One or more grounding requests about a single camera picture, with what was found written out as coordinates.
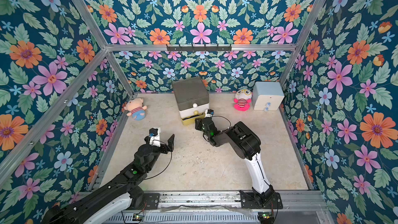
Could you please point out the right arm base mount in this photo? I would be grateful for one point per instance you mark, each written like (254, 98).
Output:
(266, 200)

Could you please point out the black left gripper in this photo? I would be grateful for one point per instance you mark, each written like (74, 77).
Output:
(170, 143)

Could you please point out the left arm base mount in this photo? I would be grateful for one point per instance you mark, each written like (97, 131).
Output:
(144, 200)

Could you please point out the white blue mini drawer cabinet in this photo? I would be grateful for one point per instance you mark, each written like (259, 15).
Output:
(267, 96)

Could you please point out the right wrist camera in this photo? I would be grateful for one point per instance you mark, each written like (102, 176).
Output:
(209, 113)

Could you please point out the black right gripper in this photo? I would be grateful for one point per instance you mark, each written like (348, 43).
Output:
(204, 124)

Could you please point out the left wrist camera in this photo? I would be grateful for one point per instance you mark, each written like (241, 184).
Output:
(154, 137)

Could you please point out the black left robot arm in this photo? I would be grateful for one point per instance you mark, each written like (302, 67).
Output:
(119, 194)

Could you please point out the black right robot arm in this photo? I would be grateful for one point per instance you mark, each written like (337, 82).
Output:
(246, 145)

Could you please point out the pink white plush toy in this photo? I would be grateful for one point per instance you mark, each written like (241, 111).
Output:
(242, 99)

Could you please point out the three-tier colored drawer cabinet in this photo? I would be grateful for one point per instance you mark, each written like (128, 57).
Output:
(192, 99)

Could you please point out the pink pig plush toy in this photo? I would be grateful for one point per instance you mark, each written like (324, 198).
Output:
(136, 109)

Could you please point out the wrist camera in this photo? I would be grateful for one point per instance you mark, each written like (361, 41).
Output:
(154, 137)
(209, 113)

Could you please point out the black hook rail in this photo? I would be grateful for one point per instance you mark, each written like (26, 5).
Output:
(195, 48)

